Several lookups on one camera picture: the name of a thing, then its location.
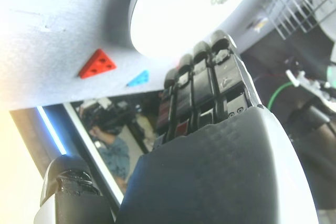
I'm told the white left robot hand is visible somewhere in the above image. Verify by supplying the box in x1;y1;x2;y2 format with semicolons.
33;29;320;224

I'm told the white bowl with leaf print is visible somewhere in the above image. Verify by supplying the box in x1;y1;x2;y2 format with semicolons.
128;0;263;59

